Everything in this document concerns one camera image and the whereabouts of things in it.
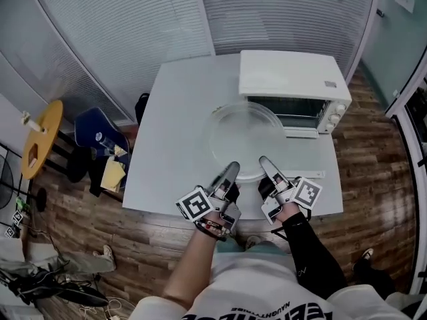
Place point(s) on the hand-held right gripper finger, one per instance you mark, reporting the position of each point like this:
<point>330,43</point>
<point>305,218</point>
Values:
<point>270,168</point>

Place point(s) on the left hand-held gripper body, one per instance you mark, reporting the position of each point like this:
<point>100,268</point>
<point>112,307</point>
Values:
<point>195,203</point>

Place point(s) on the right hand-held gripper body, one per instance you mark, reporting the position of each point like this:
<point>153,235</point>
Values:
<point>307,192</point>

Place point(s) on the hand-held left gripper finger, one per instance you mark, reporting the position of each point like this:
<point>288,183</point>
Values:
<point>230,172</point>

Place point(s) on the clear glass round plate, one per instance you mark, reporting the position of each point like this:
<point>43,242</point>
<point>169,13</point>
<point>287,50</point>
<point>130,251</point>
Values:
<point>247,138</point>

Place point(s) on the person's left forearm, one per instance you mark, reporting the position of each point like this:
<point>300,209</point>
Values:
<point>190,272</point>

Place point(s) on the person's right forearm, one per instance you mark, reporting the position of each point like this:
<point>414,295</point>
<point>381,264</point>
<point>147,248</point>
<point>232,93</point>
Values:
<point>310,262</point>

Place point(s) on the white toaster oven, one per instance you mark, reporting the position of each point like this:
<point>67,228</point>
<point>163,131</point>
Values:
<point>287,75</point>

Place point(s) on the person's left hand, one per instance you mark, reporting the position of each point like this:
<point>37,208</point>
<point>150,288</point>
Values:
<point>211,218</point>

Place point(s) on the person's right hand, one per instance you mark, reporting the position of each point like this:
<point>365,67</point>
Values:
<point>288,212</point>

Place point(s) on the person's light blue jeans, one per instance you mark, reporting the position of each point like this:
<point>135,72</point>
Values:
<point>233,246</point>

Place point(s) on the person's white shoe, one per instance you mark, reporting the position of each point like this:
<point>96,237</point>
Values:
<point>251,242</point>

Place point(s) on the yellow paper envelope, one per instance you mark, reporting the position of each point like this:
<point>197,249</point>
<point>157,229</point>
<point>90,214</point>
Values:
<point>111,175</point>

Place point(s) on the small yellow snack packet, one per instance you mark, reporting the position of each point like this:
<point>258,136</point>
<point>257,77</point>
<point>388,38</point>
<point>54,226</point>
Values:
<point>120,150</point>

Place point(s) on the black cloth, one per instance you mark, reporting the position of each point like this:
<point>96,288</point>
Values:
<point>96,175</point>

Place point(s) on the person's white printed shirt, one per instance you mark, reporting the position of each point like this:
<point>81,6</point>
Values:
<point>260,285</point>

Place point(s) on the black backpack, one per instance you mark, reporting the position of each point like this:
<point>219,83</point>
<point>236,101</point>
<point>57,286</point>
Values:
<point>141,108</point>

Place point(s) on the clear plastic water bottle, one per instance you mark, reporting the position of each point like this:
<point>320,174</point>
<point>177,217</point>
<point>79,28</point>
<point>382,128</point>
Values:
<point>105,140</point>

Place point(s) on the black round stool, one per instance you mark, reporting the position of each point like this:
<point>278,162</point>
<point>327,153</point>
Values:
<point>78,165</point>

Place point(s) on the blue chair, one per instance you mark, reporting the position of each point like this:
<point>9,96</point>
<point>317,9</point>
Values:
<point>90,125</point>

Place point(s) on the black office chair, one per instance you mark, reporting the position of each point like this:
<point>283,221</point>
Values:
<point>76,293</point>

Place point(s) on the yellow round table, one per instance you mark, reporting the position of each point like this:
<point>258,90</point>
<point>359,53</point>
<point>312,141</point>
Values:
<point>46,138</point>

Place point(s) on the small green object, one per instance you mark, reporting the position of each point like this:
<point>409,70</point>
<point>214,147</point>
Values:
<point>21,203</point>

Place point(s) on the white vase with flowers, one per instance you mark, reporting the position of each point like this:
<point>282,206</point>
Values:
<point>31,122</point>

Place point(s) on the black floor fan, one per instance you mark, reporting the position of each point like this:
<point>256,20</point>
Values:
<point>5,185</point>

